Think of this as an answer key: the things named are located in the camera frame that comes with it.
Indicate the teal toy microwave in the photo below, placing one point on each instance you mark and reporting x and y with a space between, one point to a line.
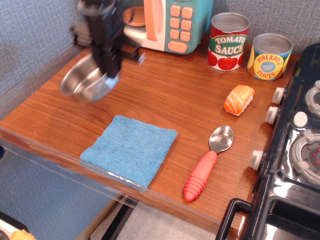
172 26

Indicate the tomato sauce can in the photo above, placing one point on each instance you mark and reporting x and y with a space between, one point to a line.
227 41

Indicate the stainless steel pot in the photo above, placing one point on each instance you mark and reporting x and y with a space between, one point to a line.
85 81

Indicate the pineapple slices can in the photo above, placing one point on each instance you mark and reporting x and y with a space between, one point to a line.
269 56

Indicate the spoon with red handle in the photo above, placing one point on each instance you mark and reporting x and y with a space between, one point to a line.
220 140

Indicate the toy salmon sushi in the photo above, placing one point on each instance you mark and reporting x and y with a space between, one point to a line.
239 99

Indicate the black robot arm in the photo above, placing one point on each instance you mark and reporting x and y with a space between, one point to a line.
100 7

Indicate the clear acrylic barrier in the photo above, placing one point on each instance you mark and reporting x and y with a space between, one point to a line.
54 197

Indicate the blue towel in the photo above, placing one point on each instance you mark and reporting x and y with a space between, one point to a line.
130 150

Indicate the black toy stove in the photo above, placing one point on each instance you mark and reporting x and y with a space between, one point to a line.
286 193

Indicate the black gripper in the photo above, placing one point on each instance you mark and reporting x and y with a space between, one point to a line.
105 34

